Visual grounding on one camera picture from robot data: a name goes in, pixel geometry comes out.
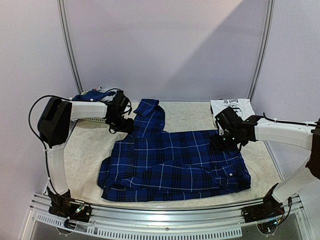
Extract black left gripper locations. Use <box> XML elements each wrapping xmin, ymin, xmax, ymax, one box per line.
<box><xmin>108</xmin><ymin>113</ymin><xmax>134</xmax><ymax>133</ymax></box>

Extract blue plaid flannel shirt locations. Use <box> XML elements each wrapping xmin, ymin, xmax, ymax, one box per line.
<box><xmin>97</xmin><ymin>98</ymin><xmax>251</xmax><ymax>202</ymax></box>

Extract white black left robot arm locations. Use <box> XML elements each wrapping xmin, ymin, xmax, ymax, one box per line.
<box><xmin>37</xmin><ymin>96</ymin><xmax>134</xmax><ymax>198</ymax></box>

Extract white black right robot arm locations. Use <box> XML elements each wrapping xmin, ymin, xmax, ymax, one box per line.
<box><xmin>215</xmin><ymin>113</ymin><xmax>320</xmax><ymax>218</ymax></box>

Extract cream perforated laundry basket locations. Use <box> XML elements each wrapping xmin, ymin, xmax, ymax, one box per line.
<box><xmin>72</xmin><ymin>117</ymin><xmax>106</xmax><ymax>124</ymax></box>

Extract grey garment in basket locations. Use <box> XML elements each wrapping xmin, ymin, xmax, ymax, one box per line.
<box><xmin>94</xmin><ymin>86</ymin><xmax>118</xmax><ymax>103</ymax></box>

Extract folded white cartoon t-shirt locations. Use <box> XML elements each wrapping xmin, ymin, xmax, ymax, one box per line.
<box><xmin>210</xmin><ymin>98</ymin><xmax>255</xmax><ymax>120</ymax></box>

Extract solid blue garment in basket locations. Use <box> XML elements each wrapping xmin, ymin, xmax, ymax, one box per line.
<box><xmin>72</xmin><ymin>90</ymin><xmax>116</xmax><ymax>102</ymax></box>

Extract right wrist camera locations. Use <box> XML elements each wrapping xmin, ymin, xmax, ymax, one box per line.
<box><xmin>215</xmin><ymin>107</ymin><xmax>243</xmax><ymax>132</ymax></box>

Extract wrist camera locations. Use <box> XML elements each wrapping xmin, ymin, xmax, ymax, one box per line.
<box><xmin>113</xmin><ymin>90</ymin><xmax>132</xmax><ymax>114</ymax></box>
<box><xmin>215</xmin><ymin>107</ymin><xmax>243</xmax><ymax>132</ymax></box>

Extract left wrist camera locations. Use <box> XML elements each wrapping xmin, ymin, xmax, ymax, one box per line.
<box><xmin>113</xmin><ymin>90</ymin><xmax>132</xmax><ymax>114</ymax></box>

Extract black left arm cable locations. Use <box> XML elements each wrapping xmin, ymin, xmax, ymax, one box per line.
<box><xmin>27</xmin><ymin>87</ymin><xmax>133</xmax><ymax>196</ymax></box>

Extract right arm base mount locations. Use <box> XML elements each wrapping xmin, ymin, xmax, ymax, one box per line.
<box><xmin>241</xmin><ymin>183</ymin><xmax>293</xmax><ymax>225</ymax></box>

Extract aluminium front rail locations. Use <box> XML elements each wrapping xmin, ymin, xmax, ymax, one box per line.
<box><xmin>21</xmin><ymin>193</ymin><xmax>313</xmax><ymax>240</ymax></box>

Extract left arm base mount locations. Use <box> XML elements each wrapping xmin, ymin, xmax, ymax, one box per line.
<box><xmin>47</xmin><ymin>187</ymin><xmax>92</xmax><ymax>223</ymax></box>

